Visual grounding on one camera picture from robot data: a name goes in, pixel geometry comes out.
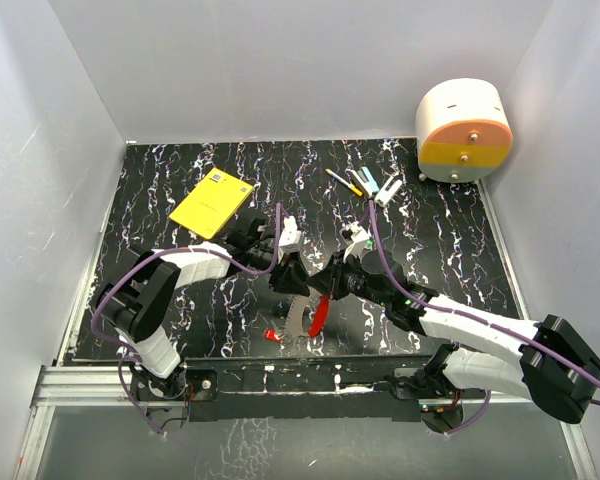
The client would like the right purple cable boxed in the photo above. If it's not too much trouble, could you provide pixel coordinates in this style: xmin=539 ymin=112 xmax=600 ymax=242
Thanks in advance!
xmin=367 ymin=199 xmax=600 ymax=436

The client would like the yellow notebook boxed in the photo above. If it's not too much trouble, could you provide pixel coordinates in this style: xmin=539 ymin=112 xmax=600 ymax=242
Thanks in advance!
xmin=169 ymin=168 xmax=253 ymax=240

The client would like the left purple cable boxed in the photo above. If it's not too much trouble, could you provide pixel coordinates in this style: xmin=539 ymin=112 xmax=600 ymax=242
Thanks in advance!
xmin=90 ymin=202 xmax=294 ymax=441

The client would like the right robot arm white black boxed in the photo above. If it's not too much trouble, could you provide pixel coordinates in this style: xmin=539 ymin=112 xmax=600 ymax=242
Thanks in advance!
xmin=307 ymin=250 xmax=600 ymax=424

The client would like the yellow white pen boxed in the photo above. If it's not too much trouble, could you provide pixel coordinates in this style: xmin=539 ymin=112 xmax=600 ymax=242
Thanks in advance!
xmin=326 ymin=169 xmax=363 ymax=197

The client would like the purple cable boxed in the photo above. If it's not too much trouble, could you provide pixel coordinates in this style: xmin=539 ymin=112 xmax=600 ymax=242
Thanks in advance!
xmin=367 ymin=199 xmax=600 ymax=436
xmin=90 ymin=202 xmax=294 ymax=441

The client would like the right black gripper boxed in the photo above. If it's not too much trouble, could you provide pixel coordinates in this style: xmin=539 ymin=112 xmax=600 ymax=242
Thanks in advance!
xmin=306 ymin=249 xmax=389 ymax=307

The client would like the light blue marker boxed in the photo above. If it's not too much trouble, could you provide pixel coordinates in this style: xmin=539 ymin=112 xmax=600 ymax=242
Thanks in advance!
xmin=349 ymin=167 xmax=379 ymax=198

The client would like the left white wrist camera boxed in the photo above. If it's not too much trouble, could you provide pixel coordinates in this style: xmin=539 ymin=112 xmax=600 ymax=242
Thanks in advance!
xmin=278 ymin=216 xmax=303 ymax=256

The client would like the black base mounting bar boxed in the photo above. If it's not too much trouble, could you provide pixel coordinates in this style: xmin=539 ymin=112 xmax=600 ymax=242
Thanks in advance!
xmin=129 ymin=354 xmax=486 ymax=426

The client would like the round pastel drawer cabinet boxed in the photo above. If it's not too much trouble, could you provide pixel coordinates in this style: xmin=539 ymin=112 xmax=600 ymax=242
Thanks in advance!
xmin=415 ymin=78 xmax=513 ymax=183

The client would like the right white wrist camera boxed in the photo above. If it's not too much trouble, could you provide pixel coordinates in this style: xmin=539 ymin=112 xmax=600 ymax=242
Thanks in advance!
xmin=340 ymin=221 xmax=371 ymax=260

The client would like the red key tag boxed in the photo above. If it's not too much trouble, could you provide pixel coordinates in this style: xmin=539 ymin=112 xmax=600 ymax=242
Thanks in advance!
xmin=263 ymin=329 xmax=284 ymax=343

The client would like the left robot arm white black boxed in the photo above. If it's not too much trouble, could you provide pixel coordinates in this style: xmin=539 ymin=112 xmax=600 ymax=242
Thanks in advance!
xmin=92 ymin=209 xmax=310 ymax=399

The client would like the aluminium frame rail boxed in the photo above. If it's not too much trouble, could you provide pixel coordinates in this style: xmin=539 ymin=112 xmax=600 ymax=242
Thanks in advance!
xmin=14 ymin=367 xmax=190 ymax=479

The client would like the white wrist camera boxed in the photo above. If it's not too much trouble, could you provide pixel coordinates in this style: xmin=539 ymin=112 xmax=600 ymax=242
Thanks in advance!
xmin=340 ymin=221 xmax=371 ymax=260
xmin=278 ymin=216 xmax=303 ymax=256

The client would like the white clip tool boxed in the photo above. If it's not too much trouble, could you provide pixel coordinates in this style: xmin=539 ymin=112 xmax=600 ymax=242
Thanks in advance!
xmin=374 ymin=175 xmax=402 ymax=208

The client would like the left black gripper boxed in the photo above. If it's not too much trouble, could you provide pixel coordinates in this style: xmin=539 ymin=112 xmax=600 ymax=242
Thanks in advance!
xmin=247 ymin=242 xmax=310 ymax=296

